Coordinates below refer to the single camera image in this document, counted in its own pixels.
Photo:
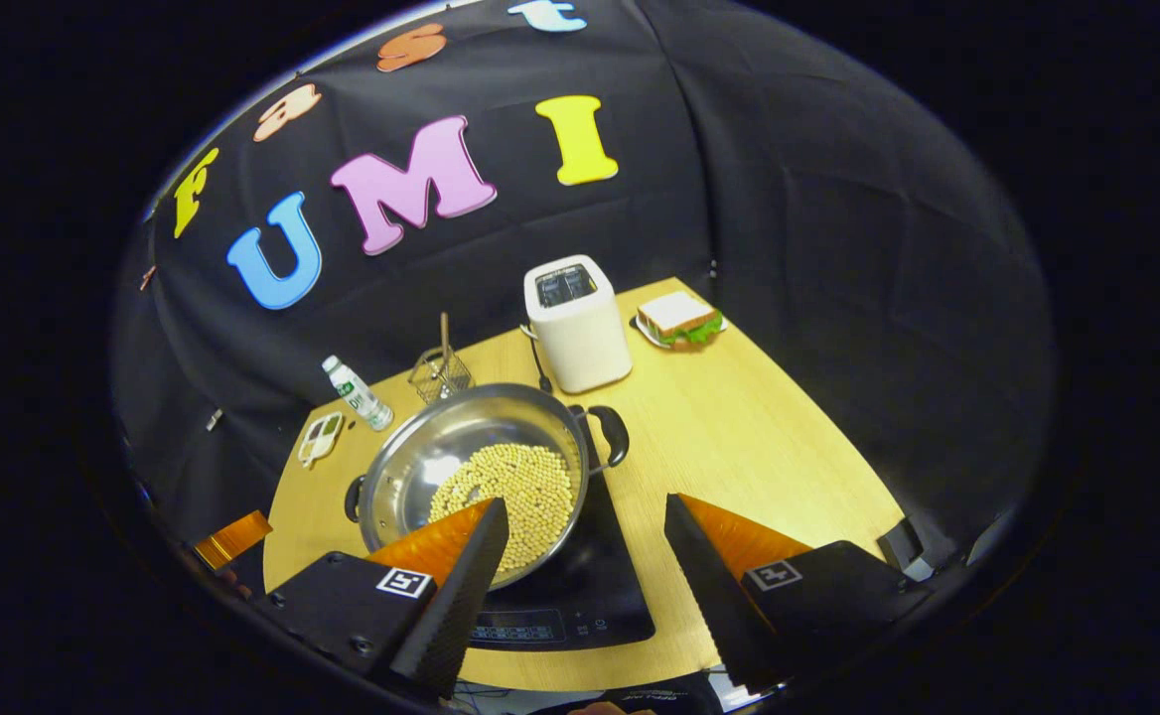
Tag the white divided bean dish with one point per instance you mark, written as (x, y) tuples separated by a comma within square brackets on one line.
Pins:
[(320, 440)]

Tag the copper metal clip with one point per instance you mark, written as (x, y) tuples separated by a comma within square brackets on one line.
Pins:
[(147, 278)]

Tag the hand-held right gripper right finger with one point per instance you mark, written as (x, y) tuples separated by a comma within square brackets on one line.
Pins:
[(714, 606)]

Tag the black induction cooktop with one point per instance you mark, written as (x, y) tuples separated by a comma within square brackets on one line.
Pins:
[(580, 596)]

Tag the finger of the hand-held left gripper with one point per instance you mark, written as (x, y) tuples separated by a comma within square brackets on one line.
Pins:
[(232, 541)]

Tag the wooden stick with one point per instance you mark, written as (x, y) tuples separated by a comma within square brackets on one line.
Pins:
[(445, 338)]

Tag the white drink bottle green label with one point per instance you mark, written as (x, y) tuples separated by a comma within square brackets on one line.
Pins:
[(360, 397)]

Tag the white toaster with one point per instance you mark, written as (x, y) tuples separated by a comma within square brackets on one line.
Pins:
[(580, 338)]

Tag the sandwich with lettuce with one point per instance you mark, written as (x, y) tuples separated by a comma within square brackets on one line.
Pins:
[(677, 316)]

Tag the small white plate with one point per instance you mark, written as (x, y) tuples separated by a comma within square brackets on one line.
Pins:
[(714, 330)]

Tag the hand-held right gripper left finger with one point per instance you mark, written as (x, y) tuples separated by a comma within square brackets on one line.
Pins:
[(461, 606)]

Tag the pile of soybeans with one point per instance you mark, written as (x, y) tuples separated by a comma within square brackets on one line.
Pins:
[(530, 487)]

